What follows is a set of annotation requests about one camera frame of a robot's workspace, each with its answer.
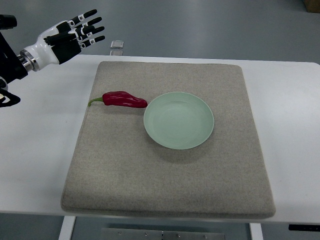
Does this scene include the metal bracket under table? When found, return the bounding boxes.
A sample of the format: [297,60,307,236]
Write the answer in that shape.
[99,228,226,240]

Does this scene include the white table leg right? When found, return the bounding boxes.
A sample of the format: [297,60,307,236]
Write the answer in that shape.
[249,223,264,240]

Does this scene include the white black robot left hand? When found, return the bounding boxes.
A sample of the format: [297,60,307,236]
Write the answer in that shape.
[18,9,105,72]

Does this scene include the light green plate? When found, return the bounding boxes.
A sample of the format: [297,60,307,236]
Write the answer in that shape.
[143,92,215,150]

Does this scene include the beige fabric mat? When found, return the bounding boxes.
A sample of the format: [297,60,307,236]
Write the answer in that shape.
[60,61,276,219]

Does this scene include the white table leg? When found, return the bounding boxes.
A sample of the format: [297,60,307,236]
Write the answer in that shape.
[249,223,264,240]
[58,216,76,240]

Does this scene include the black table control panel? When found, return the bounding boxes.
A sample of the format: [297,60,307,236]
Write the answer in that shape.
[288,224,320,232]

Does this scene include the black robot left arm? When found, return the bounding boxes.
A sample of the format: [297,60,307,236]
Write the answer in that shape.
[0,33,28,108]

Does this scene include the cardboard box corner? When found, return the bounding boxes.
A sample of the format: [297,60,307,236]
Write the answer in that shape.
[303,0,320,13]

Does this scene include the white table leg left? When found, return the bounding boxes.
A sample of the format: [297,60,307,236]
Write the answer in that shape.
[58,216,76,240]

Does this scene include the red pepper with green stem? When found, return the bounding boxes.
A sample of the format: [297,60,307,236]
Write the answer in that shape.
[87,91,148,108]

